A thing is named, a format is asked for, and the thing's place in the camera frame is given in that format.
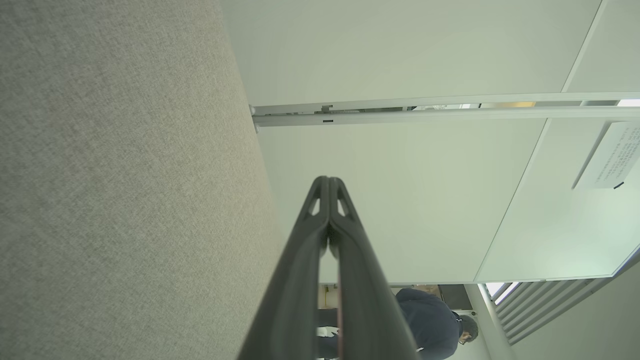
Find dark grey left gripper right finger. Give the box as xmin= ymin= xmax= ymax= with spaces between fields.
xmin=329 ymin=177 xmax=418 ymax=360

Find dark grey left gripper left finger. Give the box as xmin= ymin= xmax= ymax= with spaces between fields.
xmin=237 ymin=176 xmax=329 ymax=360

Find person in dark jacket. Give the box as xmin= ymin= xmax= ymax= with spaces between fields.
xmin=317 ymin=287 xmax=480 ymax=360

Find grey window blinds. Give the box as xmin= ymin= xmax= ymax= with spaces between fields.
xmin=481 ymin=250 xmax=640 ymax=347

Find white paper notice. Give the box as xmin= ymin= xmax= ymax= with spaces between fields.
xmin=572 ymin=121 xmax=640 ymax=191

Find grey metal partition post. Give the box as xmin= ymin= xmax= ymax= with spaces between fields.
xmin=248 ymin=92 xmax=640 ymax=134

